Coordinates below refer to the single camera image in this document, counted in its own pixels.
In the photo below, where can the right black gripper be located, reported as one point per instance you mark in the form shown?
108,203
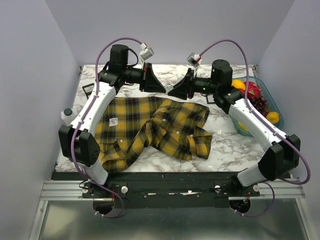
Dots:
186,85

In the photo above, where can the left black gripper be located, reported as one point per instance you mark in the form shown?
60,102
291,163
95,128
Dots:
150,83

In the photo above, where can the yellow plaid flannel shirt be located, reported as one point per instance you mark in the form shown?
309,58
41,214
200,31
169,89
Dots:
130,124

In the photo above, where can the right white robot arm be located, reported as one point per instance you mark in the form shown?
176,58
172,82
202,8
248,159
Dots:
280,150

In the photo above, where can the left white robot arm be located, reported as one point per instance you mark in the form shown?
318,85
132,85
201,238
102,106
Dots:
77,139

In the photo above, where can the yellow mango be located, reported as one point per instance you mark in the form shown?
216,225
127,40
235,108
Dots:
238,84

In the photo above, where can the yellow lemon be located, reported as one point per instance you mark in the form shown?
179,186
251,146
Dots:
243,127

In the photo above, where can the red dragon fruit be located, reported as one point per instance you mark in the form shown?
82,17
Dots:
253,90

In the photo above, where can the dark purple grapes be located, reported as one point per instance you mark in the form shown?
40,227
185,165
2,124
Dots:
261,104

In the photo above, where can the white bottle black cap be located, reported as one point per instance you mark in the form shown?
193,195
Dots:
68,115

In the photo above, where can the orange fruit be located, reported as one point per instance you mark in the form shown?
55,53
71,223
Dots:
273,117

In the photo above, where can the teal plastic fruit bin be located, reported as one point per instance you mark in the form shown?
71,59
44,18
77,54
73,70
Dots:
271,104

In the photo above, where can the right black display frame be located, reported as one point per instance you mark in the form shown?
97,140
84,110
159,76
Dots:
210,99

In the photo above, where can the black display frame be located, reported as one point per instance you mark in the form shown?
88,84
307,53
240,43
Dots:
210,99
88,89

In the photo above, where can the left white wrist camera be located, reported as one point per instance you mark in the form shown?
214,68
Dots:
145,53

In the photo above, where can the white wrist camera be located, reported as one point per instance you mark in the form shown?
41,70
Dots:
145,53
194,60

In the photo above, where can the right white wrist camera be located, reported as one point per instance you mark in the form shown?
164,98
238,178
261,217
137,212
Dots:
194,60

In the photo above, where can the left black display frame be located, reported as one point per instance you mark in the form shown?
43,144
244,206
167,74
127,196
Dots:
88,89

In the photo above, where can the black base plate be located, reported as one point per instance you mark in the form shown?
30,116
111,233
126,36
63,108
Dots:
137,190

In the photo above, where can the aluminium rail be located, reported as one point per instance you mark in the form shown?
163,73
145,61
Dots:
69,190

